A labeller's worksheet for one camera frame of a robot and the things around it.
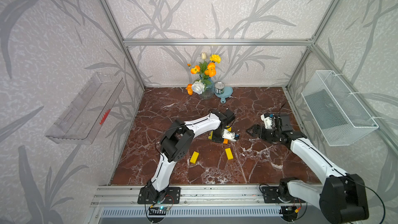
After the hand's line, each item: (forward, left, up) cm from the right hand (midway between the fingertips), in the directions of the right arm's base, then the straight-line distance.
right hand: (251, 132), depth 85 cm
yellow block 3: (-10, +32, -9) cm, 35 cm away
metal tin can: (+40, +16, -6) cm, 43 cm away
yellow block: (-2, +23, -1) cm, 23 cm away
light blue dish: (+38, +10, -9) cm, 40 cm away
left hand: (+1, +18, -9) cm, 20 cm away
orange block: (-4, +15, -3) cm, 15 cm away
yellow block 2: (+7, +11, -9) cm, 16 cm away
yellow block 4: (-8, +12, -10) cm, 18 cm away
